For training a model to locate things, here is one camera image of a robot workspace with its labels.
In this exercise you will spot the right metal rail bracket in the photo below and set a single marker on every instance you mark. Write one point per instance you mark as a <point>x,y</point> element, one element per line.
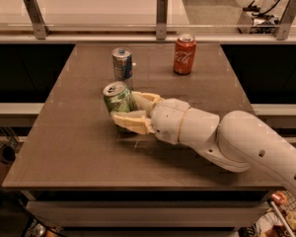
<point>288,16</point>

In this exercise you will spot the metal rail bracket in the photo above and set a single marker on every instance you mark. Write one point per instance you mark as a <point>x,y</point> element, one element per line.
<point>161,19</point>
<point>41,30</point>
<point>288,16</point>

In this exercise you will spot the silver blue energy drink can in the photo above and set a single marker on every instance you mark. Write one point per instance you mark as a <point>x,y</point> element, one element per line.
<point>122,65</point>

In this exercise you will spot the wire basket with items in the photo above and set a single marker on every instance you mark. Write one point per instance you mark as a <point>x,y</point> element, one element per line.
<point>279,220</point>

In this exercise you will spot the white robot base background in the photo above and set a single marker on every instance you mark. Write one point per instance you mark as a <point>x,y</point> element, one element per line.
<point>259,20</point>

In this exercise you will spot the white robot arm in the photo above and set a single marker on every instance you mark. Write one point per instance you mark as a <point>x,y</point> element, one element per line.
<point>235,142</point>

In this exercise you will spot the middle metal rail bracket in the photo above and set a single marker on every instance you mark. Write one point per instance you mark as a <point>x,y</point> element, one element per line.
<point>161,19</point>

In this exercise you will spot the green soda can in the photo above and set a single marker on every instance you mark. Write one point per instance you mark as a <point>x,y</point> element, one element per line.
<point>117,97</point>

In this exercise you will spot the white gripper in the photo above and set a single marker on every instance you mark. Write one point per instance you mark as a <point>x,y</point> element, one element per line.
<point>168,118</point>

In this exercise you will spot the left metal rail bracket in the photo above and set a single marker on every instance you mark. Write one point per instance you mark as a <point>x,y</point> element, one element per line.
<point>41,30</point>

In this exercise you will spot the red cola can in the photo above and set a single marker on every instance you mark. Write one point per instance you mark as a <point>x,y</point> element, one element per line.
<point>184,54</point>

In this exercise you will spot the dark round object lower left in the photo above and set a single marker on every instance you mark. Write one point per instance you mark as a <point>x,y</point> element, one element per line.
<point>7,155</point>

